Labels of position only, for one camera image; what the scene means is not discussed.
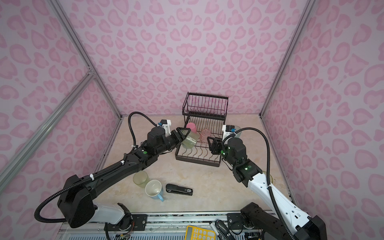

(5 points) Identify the black tool front rail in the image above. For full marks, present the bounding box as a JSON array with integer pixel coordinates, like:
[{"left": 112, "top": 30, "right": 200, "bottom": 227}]
[{"left": 215, "top": 220, "right": 235, "bottom": 240}]

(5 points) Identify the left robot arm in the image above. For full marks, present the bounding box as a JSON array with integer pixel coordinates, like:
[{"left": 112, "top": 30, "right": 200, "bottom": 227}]
[{"left": 58, "top": 127, "right": 191, "bottom": 230}]

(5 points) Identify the green cup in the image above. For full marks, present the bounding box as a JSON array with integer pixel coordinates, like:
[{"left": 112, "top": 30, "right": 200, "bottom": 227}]
[
  {"left": 263, "top": 171, "right": 274, "bottom": 184},
  {"left": 133, "top": 171, "right": 150, "bottom": 189},
  {"left": 182, "top": 134, "right": 197, "bottom": 149}
]

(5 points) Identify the black wire dish rack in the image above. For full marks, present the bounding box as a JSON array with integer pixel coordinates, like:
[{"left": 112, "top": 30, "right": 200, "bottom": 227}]
[{"left": 175, "top": 93, "right": 229, "bottom": 167}]

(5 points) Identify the white mug blue handle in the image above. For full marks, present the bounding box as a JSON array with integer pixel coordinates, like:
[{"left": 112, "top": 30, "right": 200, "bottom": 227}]
[{"left": 145, "top": 180, "right": 164, "bottom": 202}]

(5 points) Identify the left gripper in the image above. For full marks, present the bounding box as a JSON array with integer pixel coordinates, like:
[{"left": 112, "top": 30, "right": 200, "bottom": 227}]
[{"left": 156, "top": 127, "right": 191, "bottom": 157}]

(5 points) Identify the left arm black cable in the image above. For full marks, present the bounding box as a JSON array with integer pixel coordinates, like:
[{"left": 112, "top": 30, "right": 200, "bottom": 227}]
[{"left": 33, "top": 111, "right": 158, "bottom": 224}]

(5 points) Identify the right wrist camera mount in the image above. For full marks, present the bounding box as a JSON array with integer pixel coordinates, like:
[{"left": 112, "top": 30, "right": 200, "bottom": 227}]
[{"left": 222, "top": 125, "right": 237, "bottom": 140}]

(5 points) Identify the teal textured cup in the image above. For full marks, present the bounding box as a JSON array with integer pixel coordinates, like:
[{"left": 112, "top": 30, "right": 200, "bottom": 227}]
[
  {"left": 190, "top": 132, "right": 200, "bottom": 142},
  {"left": 233, "top": 126, "right": 241, "bottom": 138}
]

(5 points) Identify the yellow calculator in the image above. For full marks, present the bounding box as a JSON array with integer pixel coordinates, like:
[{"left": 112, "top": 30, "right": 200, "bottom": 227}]
[{"left": 184, "top": 226, "right": 217, "bottom": 240}]

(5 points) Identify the opaque pink plastic cup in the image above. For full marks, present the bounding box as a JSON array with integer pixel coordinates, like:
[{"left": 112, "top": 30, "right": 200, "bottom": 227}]
[{"left": 186, "top": 122, "right": 197, "bottom": 134}]

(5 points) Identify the clear pink plastic cup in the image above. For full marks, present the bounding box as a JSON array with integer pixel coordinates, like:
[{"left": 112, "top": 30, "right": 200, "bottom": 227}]
[{"left": 200, "top": 129, "right": 211, "bottom": 144}]

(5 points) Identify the black stapler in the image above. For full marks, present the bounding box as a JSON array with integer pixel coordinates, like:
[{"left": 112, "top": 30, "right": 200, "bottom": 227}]
[{"left": 166, "top": 184, "right": 193, "bottom": 196}]

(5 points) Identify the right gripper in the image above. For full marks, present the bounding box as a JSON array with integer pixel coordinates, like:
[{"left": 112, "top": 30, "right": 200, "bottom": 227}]
[{"left": 205, "top": 136, "right": 238, "bottom": 168}]

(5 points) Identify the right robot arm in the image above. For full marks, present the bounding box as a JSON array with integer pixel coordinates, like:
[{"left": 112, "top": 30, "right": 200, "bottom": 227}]
[{"left": 207, "top": 137, "right": 327, "bottom": 240}]

